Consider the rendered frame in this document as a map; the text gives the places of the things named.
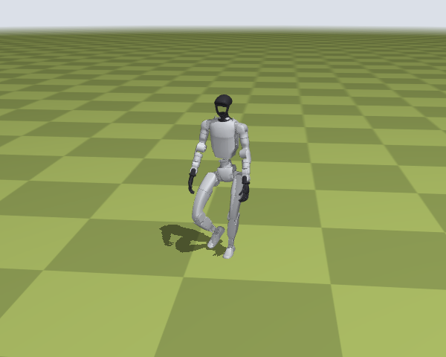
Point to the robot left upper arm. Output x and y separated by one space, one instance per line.
242 130

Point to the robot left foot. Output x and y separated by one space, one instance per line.
229 252

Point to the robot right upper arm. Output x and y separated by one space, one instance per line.
205 126

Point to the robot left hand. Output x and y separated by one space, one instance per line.
245 189

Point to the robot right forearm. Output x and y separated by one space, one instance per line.
196 160

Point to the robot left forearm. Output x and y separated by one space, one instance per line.
246 162

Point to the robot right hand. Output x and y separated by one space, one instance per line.
190 182

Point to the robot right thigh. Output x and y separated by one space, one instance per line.
203 194

